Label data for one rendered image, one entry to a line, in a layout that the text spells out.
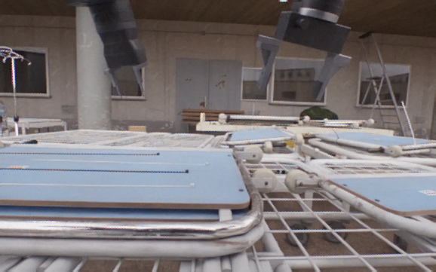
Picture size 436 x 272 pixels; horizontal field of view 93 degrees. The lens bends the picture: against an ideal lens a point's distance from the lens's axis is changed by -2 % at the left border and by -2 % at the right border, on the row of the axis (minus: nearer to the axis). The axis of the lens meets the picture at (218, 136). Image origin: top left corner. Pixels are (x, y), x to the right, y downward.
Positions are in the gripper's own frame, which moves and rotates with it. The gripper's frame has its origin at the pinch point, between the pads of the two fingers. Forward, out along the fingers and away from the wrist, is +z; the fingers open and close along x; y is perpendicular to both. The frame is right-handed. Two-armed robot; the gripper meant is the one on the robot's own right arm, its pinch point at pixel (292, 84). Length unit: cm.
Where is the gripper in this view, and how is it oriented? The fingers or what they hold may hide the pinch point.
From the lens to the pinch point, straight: 51.2
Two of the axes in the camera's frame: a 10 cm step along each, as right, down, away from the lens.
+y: 1.1, 4.9, -8.6
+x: 9.7, 1.3, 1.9
